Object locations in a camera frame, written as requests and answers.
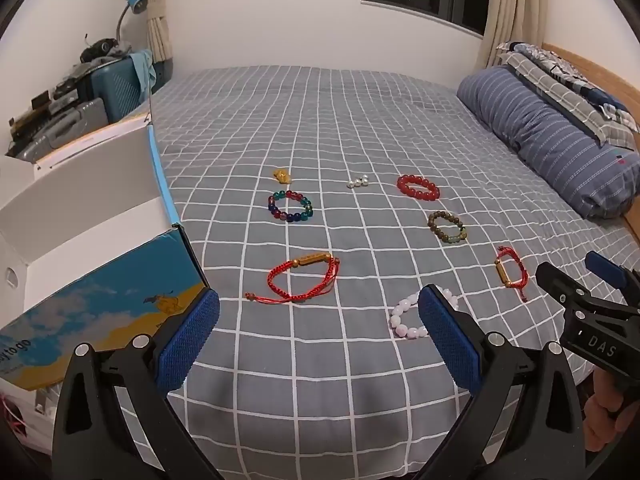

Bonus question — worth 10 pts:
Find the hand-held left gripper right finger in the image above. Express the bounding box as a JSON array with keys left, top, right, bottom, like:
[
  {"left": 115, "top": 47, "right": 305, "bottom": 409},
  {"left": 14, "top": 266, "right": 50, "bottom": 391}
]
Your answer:
[{"left": 417, "top": 284, "right": 588, "bottom": 480}]

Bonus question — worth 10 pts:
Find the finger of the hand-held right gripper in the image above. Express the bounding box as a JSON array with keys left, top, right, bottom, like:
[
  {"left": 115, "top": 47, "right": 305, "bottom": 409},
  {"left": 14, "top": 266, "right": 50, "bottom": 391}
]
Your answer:
[
  {"left": 585, "top": 251, "right": 640, "bottom": 307},
  {"left": 535, "top": 261, "right": 601, "bottom": 322}
]

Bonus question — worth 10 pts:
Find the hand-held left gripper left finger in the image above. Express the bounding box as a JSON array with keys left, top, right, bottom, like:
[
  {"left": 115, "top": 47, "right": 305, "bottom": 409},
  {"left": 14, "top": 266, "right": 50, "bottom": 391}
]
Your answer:
[{"left": 52, "top": 289, "right": 223, "bottom": 480}]

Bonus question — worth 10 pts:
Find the white pink bead bracelet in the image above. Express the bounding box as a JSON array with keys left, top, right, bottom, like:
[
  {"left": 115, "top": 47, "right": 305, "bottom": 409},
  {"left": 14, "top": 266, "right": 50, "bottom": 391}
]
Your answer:
[{"left": 390, "top": 285, "right": 458, "bottom": 339}]

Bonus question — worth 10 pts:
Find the small red string bracelet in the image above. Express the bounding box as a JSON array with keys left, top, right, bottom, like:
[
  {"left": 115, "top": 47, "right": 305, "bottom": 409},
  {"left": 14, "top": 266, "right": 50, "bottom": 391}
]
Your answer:
[{"left": 495, "top": 245, "right": 530, "bottom": 303}]

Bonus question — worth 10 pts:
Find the olive brown bead bracelet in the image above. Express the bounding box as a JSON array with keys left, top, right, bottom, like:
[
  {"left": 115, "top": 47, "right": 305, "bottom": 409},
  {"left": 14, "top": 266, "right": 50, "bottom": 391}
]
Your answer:
[{"left": 427, "top": 210, "right": 469, "bottom": 247}]

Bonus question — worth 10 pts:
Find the white printed cardboard box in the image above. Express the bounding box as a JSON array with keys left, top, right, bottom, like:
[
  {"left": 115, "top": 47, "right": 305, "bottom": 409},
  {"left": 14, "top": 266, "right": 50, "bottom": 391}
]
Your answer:
[{"left": 0, "top": 110, "right": 208, "bottom": 456}]

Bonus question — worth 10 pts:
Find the long-tailed red string bracelet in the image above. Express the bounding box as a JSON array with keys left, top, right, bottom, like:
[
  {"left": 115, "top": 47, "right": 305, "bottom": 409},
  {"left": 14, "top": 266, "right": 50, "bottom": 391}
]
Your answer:
[{"left": 244, "top": 251, "right": 341, "bottom": 306}]

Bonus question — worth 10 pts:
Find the red bead bracelet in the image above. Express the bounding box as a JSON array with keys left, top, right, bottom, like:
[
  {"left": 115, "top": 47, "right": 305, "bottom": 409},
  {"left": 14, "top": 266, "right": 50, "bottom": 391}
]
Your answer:
[{"left": 397, "top": 174, "right": 442, "bottom": 202}]

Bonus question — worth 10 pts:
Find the multicoloured glass bead bracelet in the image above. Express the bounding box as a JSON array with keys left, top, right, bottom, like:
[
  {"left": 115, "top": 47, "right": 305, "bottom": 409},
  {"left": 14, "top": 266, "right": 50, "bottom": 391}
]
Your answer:
[{"left": 267, "top": 189, "right": 314, "bottom": 224}]

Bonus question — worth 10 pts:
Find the person's right hand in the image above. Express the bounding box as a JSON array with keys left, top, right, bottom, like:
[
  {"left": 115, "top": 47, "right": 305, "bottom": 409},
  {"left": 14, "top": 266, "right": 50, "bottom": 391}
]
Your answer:
[{"left": 582, "top": 369, "right": 640, "bottom": 454}]

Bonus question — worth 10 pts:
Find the blue striped pillow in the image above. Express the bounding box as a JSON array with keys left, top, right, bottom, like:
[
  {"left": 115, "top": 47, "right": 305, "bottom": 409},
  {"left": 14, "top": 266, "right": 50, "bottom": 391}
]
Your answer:
[{"left": 456, "top": 65, "right": 640, "bottom": 219}]

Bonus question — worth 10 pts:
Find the folded plaid blanket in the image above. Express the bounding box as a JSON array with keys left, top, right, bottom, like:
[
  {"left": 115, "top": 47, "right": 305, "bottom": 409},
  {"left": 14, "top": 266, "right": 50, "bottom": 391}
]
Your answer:
[{"left": 495, "top": 40, "right": 640, "bottom": 148}]

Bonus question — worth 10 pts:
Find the grey suitcase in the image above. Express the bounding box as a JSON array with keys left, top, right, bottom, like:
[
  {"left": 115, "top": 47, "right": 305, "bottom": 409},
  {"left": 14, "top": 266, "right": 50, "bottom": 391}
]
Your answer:
[{"left": 7, "top": 97, "right": 108, "bottom": 163}]

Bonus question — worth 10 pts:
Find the grey checked bed sheet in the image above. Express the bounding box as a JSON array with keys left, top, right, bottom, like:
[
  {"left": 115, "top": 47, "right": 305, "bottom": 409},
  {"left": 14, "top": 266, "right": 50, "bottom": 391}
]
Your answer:
[{"left": 147, "top": 65, "right": 640, "bottom": 480}]

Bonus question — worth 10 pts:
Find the teal suitcase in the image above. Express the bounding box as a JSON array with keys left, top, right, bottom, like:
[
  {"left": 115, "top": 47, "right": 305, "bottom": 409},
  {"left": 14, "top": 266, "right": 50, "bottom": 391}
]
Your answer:
[{"left": 90, "top": 52, "right": 153, "bottom": 123}]

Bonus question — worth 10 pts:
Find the light blue cloth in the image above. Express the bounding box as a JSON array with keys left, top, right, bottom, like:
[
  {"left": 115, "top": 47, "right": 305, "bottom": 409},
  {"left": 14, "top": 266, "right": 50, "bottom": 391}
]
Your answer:
[{"left": 131, "top": 50, "right": 158, "bottom": 93}]

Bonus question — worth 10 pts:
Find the beige curtain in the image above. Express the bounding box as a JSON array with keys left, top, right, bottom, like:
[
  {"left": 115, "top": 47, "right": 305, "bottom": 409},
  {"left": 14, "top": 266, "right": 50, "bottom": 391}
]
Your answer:
[
  {"left": 475, "top": 0, "right": 543, "bottom": 68},
  {"left": 141, "top": 0, "right": 176, "bottom": 96}
]

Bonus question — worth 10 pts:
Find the pile of dark clutter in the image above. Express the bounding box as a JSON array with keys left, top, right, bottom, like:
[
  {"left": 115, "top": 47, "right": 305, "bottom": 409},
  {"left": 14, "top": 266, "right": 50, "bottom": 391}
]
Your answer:
[{"left": 10, "top": 65, "right": 93, "bottom": 126}]

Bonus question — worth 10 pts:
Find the black bag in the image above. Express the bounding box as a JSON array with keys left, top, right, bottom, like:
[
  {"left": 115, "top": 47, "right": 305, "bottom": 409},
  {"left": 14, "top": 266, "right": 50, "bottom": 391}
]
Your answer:
[{"left": 80, "top": 37, "right": 131, "bottom": 63}]

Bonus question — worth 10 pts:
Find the blue desk lamp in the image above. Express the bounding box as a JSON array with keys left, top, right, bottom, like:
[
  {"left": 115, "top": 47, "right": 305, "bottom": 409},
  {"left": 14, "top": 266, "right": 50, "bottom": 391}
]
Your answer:
[{"left": 116, "top": 0, "right": 148, "bottom": 46}]

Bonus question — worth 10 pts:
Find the red cord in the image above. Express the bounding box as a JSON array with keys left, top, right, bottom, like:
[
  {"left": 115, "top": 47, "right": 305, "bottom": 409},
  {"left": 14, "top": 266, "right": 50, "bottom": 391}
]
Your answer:
[{"left": 0, "top": 395, "right": 26, "bottom": 431}]

